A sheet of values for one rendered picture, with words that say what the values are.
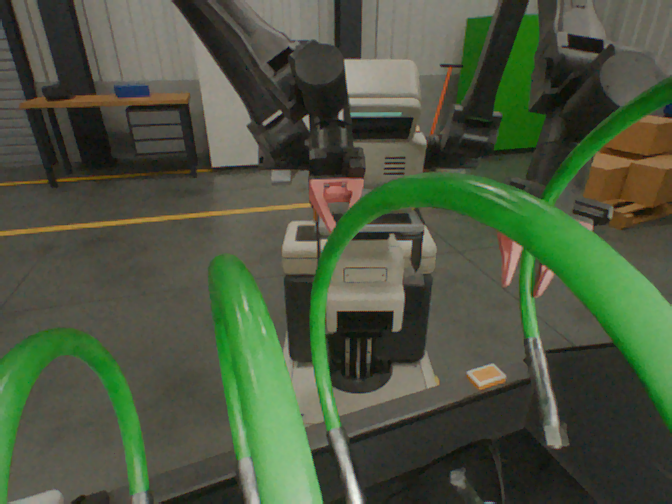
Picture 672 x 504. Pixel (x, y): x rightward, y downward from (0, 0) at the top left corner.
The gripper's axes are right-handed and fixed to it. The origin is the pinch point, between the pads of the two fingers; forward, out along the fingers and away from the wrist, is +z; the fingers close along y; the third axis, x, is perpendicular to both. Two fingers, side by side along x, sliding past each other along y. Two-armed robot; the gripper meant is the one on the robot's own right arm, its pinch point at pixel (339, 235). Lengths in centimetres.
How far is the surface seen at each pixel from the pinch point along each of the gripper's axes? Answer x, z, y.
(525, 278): 17.5, 8.8, 8.2
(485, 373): 22.5, 17.3, -17.7
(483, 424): 22.6, 24.9, -22.5
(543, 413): 15.9, 21.4, 8.8
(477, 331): 90, -7, -178
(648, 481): 36.7, 31.7, -8.4
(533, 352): 16.7, 16.1, 8.1
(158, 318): -89, -30, -199
